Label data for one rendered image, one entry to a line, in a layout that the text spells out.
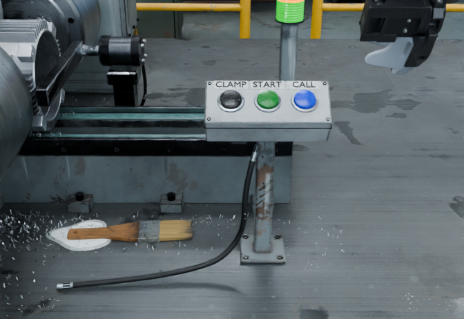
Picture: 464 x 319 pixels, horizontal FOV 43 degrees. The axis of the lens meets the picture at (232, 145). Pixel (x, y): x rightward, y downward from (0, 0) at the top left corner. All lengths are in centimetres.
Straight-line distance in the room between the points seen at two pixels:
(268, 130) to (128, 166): 33
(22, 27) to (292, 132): 49
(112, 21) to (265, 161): 73
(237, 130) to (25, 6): 58
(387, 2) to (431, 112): 88
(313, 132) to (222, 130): 12
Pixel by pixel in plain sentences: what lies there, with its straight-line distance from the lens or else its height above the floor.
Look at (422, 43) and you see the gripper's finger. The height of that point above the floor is 119.
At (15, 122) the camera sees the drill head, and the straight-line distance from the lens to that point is 85.
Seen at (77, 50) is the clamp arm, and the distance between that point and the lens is 116.
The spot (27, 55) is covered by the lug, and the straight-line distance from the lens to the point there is 99.
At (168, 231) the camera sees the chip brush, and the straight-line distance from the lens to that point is 99.
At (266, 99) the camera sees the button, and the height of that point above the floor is 107.
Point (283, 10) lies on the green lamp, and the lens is 128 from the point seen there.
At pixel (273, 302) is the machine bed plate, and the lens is 86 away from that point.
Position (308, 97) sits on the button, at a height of 107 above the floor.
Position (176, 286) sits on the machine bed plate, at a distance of 89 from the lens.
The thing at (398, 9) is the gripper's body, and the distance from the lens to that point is 63.
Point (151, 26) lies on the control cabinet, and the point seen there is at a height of 21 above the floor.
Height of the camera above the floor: 138
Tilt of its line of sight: 27 degrees down
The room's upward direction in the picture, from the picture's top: straight up
